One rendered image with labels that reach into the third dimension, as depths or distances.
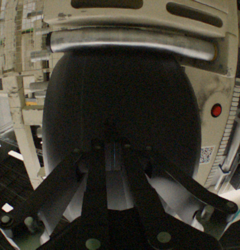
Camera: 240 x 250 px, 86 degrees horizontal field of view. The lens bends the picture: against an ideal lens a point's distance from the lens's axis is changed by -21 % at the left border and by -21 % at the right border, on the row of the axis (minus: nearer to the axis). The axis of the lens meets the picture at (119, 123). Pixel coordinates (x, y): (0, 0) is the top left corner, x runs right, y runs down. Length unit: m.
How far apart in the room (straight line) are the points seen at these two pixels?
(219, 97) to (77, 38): 0.40
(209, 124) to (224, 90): 0.11
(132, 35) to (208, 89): 0.27
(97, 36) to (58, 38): 0.07
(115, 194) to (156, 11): 0.30
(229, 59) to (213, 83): 0.14
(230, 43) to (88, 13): 0.27
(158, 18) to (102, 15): 0.09
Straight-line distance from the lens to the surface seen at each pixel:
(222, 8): 0.38
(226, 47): 0.36
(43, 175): 1.12
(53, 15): 0.29
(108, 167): 0.16
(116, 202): 0.27
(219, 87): 0.49
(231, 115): 0.59
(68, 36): 0.30
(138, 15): 0.28
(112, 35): 0.29
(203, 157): 0.57
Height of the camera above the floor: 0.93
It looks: 24 degrees up
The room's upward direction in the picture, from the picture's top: 178 degrees counter-clockwise
